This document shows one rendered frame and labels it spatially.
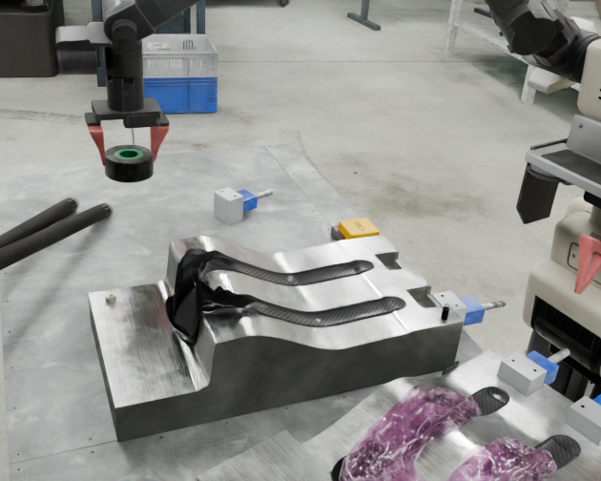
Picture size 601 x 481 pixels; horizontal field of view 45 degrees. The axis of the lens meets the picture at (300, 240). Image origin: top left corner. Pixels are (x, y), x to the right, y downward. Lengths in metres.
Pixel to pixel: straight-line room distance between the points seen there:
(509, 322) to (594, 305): 1.35
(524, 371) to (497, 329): 1.63
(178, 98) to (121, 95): 3.09
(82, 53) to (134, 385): 0.50
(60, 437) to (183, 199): 0.68
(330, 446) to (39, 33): 4.21
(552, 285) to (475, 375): 0.42
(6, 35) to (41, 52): 0.22
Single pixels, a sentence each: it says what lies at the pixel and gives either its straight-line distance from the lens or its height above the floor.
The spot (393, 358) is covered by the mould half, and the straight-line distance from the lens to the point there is 1.05.
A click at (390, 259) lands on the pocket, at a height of 0.88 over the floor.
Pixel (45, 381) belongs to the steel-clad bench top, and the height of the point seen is 0.80.
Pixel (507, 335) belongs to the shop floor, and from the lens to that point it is 2.64.
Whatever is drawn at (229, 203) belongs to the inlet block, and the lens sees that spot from 1.41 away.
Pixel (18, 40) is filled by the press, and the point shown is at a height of 0.24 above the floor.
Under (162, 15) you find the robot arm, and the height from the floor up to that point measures 1.25.
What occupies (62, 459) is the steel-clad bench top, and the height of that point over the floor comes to 0.80.
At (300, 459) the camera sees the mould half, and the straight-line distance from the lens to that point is 0.80.
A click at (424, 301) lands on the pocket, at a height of 0.86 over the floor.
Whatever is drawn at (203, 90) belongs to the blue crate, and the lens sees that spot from 4.26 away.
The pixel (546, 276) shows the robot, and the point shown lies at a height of 0.80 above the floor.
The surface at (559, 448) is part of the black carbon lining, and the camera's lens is 0.98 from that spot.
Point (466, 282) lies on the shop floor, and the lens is 2.88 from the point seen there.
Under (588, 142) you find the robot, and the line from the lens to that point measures 1.32.
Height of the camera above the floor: 1.50
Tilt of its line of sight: 30 degrees down
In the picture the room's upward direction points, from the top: 4 degrees clockwise
